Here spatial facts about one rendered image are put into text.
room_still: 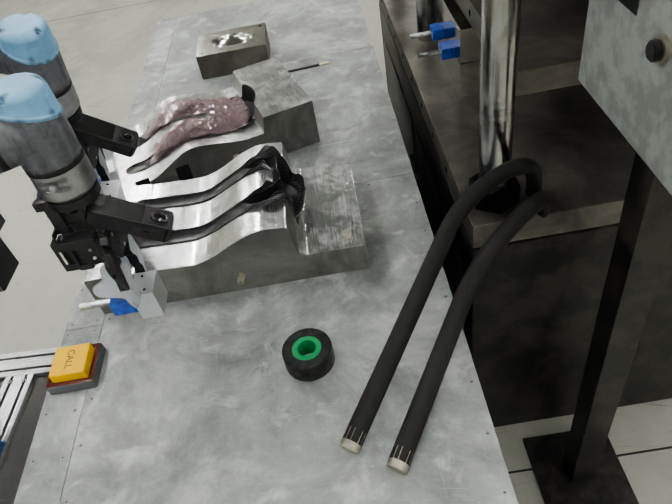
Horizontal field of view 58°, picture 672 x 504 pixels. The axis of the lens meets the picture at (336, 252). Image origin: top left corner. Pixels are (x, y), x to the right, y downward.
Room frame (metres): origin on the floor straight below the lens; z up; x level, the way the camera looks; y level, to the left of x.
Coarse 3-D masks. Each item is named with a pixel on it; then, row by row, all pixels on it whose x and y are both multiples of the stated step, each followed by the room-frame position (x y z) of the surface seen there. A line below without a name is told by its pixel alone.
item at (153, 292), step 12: (144, 276) 0.70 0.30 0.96; (156, 276) 0.70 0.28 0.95; (144, 288) 0.67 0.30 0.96; (156, 288) 0.68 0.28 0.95; (96, 300) 0.69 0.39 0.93; (108, 300) 0.69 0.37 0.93; (120, 300) 0.67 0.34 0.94; (144, 300) 0.66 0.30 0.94; (156, 300) 0.66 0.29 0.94; (120, 312) 0.67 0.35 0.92; (132, 312) 0.67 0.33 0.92; (144, 312) 0.66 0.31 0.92; (156, 312) 0.66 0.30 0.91
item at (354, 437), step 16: (448, 240) 0.69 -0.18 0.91; (432, 256) 0.66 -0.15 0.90; (432, 272) 0.64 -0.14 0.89; (416, 288) 0.62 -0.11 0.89; (416, 304) 0.59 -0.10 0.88; (400, 320) 0.57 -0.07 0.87; (416, 320) 0.57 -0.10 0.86; (400, 336) 0.55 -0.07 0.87; (384, 352) 0.53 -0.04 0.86; (400, 352) 0.53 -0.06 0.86; (384, 368) 0.51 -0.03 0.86; (368, 384) 0.49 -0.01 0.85; (384, 384) 0.49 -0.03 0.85; (368, 400) 0.47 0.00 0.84; (352, 416) 0.46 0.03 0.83; (368, 416) 0.45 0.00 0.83; (352, 432) 0.43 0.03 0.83; (352, 448) 0.41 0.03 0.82
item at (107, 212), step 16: (96, 208) 0.67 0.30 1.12; (112, 208) 0.68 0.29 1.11; (128, 208) 0.68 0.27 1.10; (144, 208) 0.69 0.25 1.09; (96, 224) 0.66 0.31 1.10; (112, 224) 0.66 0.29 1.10; (128, 224) 0.66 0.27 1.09; (144, 224) 0.66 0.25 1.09; (160, 224) 0.66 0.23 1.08; (160, 240) 0.66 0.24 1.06
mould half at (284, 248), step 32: (288, 160) 1.02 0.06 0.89; (128, 192) 1.03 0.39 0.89; (160, 192) 1.01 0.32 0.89; (192, 192) 1.00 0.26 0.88; (224, 192) 0.95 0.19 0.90; (320, 192) 0.94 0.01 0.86; (352, 192) 0.92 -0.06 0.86; (192, 224) 0.89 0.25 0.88; (256, 224) 0.79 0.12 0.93; (288, 224) 0.79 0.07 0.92; (320, 224) 0.84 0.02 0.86; (352, 224) 0.83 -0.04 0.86; (160, 256) 0.82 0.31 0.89; (192, 256) 0.80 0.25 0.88; (224, 256) 0.78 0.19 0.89; (256, 256) 0.78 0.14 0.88; (288, 256) 0.77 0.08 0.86; (320, 256) 0.77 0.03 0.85; (352, 256) 0.77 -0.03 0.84; (192, 288) 0.78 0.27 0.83; (224, 288) 0.78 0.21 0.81
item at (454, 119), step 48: (384, 0) 1.97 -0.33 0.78; (432, 48) 1.57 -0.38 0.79; (432, 96) 1.32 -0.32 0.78; (528, 96) 1.23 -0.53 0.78; (576, 96) 1.19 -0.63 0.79; (528, 144) 1.05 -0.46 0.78; (576, 144) 1.01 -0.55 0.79; (624, 144) 0.98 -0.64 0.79; (576, 192) 0.87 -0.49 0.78; (624, 192) 0.84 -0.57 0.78; (480, 240) 0.83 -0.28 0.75
